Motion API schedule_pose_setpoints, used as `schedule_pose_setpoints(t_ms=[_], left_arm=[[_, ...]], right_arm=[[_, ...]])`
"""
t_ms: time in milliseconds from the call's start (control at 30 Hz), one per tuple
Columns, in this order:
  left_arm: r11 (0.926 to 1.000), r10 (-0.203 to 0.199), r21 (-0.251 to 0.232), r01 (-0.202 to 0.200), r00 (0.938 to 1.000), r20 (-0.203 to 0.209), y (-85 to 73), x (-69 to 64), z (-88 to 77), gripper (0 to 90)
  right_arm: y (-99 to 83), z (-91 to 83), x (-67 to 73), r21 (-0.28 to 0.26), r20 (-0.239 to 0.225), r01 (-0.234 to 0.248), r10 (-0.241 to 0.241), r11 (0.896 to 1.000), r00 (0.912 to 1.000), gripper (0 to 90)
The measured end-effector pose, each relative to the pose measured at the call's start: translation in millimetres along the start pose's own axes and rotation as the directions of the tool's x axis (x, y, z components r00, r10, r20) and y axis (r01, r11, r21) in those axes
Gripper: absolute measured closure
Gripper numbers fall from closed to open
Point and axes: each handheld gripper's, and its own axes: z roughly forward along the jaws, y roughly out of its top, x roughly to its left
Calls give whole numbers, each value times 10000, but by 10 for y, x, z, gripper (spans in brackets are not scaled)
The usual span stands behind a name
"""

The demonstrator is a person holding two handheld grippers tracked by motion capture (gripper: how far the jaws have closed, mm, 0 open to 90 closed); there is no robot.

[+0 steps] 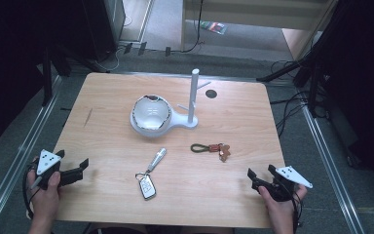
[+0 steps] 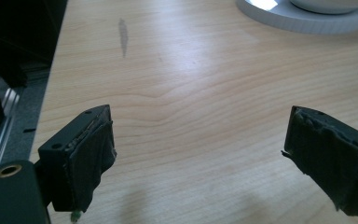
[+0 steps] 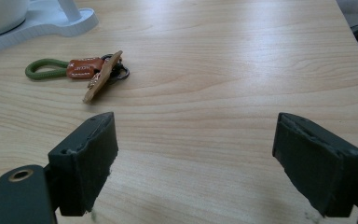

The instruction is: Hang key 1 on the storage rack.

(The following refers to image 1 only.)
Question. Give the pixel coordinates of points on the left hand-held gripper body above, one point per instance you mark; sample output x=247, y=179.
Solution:
x=45, y=161

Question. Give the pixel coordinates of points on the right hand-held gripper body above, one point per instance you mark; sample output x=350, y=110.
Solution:
x=293, y=177

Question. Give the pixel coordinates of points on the white key stand with bowl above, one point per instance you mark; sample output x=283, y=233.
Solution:
x=177, y=119

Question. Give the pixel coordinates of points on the person's right hand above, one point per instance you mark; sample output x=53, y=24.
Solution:
x=280, y=213

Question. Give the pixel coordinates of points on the person's left hand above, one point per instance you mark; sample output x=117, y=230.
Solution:
x=45, y=203

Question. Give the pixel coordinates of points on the black metal stand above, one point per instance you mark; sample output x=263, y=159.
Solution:
x=47, y=78

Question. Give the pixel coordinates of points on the black round table grommet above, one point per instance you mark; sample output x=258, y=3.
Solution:
x=211, y=94

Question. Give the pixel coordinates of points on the black curtain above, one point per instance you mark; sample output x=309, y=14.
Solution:
x=363, y=81
x=13, y=65

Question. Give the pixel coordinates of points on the black tripod stand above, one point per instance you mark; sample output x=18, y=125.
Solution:
x=313, y=61

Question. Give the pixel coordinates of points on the black cabinet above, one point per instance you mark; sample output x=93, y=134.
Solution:
x=100, y=26

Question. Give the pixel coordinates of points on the colourful packet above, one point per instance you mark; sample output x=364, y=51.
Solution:
x=214, y=27

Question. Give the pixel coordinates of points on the light wooden furniture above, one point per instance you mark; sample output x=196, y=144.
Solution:
x=256, y=9

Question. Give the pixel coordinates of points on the metal floor rail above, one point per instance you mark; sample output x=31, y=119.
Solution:
x=19, y=152
x=331, y=172

